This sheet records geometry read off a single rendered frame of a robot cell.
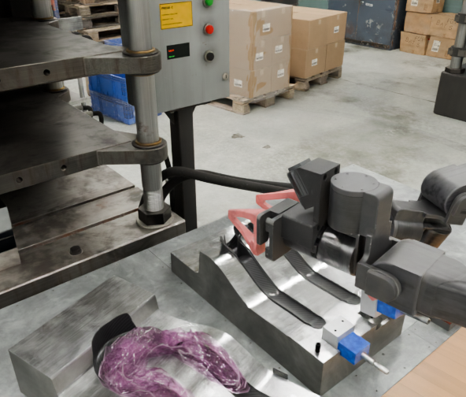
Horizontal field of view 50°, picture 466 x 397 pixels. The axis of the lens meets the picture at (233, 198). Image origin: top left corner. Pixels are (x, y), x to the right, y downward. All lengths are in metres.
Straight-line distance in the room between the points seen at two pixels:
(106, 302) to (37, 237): 0.54
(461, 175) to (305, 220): 0.34
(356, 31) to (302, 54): 2.72
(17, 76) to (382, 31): 6.98
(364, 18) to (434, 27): 1.06
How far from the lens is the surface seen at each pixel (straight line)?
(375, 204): 0.59
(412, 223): 0.86
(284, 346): 1.01
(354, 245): 0.63
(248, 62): 4.77
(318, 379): 0.98
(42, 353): 0.97
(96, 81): 4.90
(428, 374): 1.10
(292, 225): 0.66
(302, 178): 0.63
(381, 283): 0.60
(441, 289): 0.59
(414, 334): 1.17
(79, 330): 1.00
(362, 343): 0.97
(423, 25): 7.75
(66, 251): 1.45
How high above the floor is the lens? 1.57
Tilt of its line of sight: 28 degrees down
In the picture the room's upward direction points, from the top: straight up
